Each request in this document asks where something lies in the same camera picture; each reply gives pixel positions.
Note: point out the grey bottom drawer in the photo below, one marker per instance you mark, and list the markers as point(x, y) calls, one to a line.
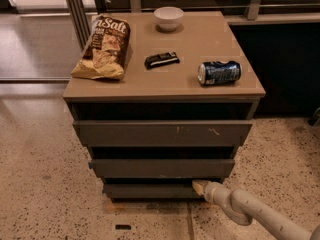
point(149, 191)

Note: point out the black snack bar wrapper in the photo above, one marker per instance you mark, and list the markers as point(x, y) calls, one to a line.
point(159, 60)

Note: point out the blue soda can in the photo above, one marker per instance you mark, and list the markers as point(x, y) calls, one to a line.
point(217, 73)

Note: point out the sea salt chips bag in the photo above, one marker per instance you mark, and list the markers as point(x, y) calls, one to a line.
point(104, 55)

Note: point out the metal railing frame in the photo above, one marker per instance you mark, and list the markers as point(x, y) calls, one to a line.
point(298, 18)

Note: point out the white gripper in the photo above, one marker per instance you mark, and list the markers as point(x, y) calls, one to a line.
point(211, 191)

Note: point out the grey drawer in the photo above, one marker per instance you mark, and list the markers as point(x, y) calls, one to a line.
point(149, 191)
point(140, 133)
point(162, 168)

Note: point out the grey middle drawer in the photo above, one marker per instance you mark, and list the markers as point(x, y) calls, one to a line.
point(162, 168)

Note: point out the grey top drawer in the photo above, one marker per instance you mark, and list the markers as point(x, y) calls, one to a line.
point(140, 133)

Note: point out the grey drawer cabinet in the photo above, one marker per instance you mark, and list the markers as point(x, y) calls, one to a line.
point(171, 92)

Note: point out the white ceramic bowl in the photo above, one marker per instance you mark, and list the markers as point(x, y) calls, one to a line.
point(168, 18)

